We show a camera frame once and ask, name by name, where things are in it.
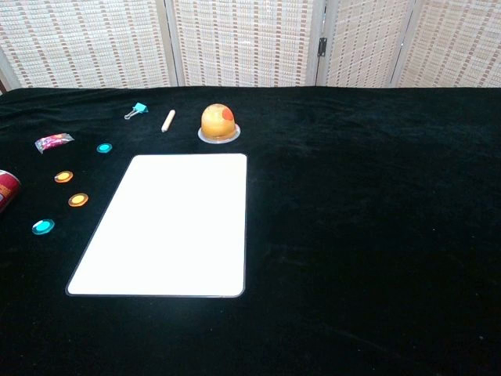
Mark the white rectangular board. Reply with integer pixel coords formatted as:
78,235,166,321
65,153,248,298

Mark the orange fruit jelly cup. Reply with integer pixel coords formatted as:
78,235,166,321
197,103,241,143

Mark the black velvet tablecloth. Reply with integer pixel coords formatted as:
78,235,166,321
0,85,501,376

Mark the short wooden stick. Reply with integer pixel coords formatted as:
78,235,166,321
160,109,176,133

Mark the blue binder clip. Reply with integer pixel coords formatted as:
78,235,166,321
124,102,150,121

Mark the woven bamboo folding screen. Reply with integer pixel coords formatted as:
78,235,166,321
0,0,501,94

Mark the pink candy wrapper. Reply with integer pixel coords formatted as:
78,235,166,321
34,132,75,154

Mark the red drink can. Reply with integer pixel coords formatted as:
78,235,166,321
0,169,21,215

